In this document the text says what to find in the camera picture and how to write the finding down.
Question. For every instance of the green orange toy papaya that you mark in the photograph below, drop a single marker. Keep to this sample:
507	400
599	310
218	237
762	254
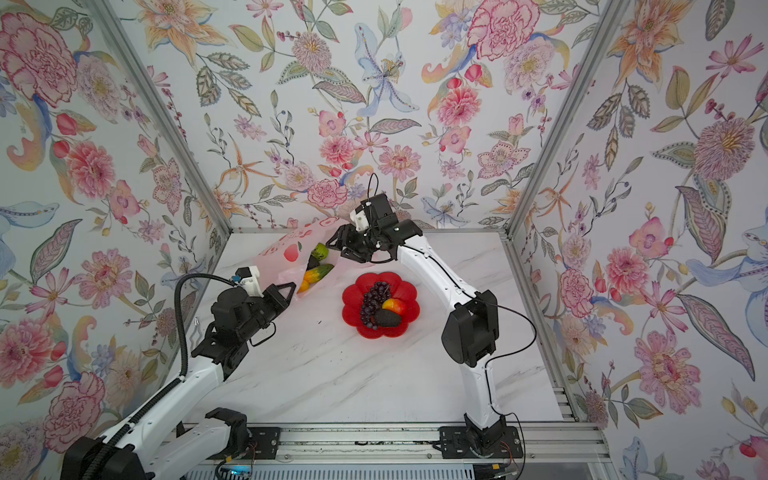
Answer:
316	274

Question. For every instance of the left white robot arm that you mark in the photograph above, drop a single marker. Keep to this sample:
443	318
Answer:
138	447

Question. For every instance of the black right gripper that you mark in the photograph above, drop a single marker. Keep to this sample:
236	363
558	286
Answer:
347	244

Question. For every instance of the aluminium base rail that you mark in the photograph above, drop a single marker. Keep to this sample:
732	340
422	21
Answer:
526	443

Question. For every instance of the aluminium corner post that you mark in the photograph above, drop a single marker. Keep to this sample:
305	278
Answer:
607	26
116	37

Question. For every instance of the aluminium corner post right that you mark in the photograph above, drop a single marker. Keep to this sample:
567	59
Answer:
607	26

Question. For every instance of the pink plastic bag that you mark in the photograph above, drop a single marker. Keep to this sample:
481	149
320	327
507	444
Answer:
287	260

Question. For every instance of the aluminium corner post left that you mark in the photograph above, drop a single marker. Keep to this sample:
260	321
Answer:
116	37

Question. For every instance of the dark purple toy grapes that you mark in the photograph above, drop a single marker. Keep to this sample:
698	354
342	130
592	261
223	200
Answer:
372	301

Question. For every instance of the red flower-shaped plastic plate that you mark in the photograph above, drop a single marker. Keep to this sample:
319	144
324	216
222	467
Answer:
352	298

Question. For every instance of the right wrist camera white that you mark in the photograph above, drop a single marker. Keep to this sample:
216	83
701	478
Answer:
360	221

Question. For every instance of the green toy melon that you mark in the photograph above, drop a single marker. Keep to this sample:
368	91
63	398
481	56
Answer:
320	252

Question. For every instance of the dark toy avocado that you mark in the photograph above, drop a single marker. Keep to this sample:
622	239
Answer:
387	319

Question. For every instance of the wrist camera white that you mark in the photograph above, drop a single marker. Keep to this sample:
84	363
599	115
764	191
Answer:
360	221
248	279

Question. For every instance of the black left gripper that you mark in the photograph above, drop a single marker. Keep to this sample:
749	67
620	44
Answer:
275	300

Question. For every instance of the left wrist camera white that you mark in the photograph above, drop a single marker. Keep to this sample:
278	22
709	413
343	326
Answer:
248	279

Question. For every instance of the red yellow toy peach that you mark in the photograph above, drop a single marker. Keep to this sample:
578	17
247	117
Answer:
396	306

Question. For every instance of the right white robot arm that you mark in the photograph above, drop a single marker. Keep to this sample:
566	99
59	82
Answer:
374	235

